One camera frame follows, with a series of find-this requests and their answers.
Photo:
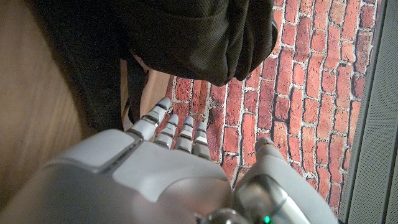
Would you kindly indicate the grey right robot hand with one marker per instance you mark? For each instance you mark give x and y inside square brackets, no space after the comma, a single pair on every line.
[149,180]

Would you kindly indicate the black backpack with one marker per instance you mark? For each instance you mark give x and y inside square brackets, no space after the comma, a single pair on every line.
[186,31]

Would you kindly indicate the red brick print backdrop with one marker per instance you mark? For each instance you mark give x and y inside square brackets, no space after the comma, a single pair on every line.
[311,93]

